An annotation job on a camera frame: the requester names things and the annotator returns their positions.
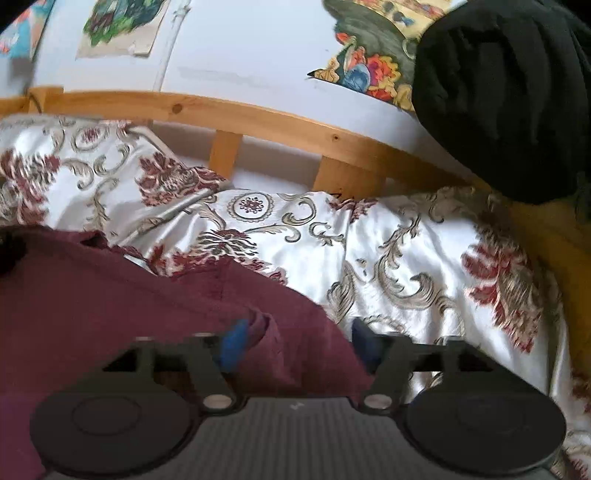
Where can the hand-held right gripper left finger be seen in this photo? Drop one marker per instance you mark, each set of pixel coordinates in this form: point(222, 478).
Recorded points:
point(234, 344)

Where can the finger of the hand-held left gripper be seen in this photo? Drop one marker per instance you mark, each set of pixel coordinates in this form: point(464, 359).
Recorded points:
point(10, 251)

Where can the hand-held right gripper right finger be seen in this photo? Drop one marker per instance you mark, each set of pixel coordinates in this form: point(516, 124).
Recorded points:
point(365, 348)

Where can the maroon sweater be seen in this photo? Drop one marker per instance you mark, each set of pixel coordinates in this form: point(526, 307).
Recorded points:
point(92, 300)

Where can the floral satin blanket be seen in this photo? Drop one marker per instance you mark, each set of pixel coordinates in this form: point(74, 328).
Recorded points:
point(415, 258)

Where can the small curled cartoon girl poster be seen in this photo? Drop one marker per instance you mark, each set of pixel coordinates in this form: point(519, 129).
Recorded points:
point(18, 27)

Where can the blond cartoon character poster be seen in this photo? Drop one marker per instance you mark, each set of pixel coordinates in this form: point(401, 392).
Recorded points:
point(124, 23)

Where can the black puffer jacket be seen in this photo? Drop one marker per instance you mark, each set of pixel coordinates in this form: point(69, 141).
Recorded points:
point(498, 92)

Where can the wooden bed frame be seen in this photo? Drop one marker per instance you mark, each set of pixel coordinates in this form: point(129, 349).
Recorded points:
point(258, 115)

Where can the white wall pipe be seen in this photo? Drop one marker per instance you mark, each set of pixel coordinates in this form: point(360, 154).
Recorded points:
point(173, 41)

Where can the landscape wall poster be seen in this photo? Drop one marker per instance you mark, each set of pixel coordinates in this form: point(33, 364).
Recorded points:
point(369, 60)

